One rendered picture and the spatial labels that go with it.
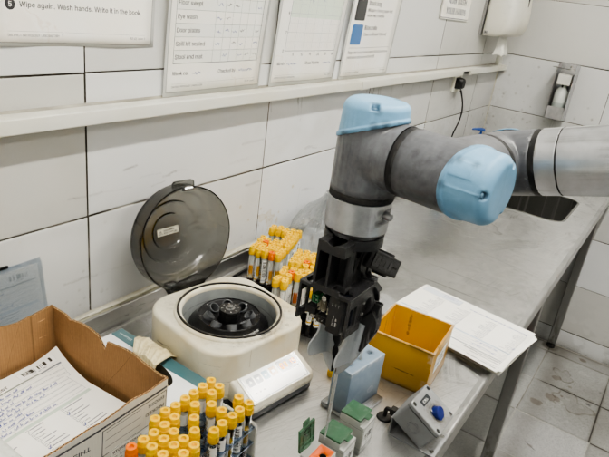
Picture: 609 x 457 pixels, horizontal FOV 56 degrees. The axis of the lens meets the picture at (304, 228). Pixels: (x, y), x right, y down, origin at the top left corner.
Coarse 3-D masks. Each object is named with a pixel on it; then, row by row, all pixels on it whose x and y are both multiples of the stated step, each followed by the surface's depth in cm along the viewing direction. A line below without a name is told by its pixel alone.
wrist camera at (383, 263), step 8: (368, 256) 69; (376, 256) 69; (384, 256) 71; (392, 256) 77; (368, 264) 68; (376, 264) 70; (384, 264) 72; (392, 264) 75; (400, 264) 77; (376, 272) 76; (384, 272) 73; (392, 272) 76
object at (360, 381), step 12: (372, 348) 106; (360, 360) 103; (372, 360) 103; (348, 372) 99; (360, 372) 100; (372, 372) 104; (336, 384) 101; (348, 384) 99; (360, 384) 102; (372, 384) 106; (336, 396) 102; (348, 396) 100; (360, 396) 104; (372, 396) 108; (336, 408) 103
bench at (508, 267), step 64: (448, 256) 175; (512, 256) 181; (576, 256) 282; (128, 320) 122; (512, 320) 143; (320, 384) 111; (384, 384) 113; (448, 384) 116; (512, 384) 198; (256, 448) 94; (384, 448) 97
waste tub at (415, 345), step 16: (384, 320) 119; (400, 320) 124; (416, 320) 122; (432, 320) 120; (384, 336) 112; (400, 336) 125; (416, 336) 123; (432, 336) 121; (448, 336) 116; (384, 352) 113; (400, 352) 111; (416, 352) 109; (432, 352) 122; (384, 368) 114; (400, 368) 112; (416, 368) 110; (432, 368) 111; (400, 384) 113; (416, 384) 111
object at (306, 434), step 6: (306, 420) 84; (312, 420) 85; (306, 426) 83; (312, 426) 85; (300, 432) 82; (306, 432) 84; (312, 432) 86; (300, 438) 82; (306, 438) 84; (312, 438) 86; (300, 444) 83; (306, 444) 85; (300, 450) 83
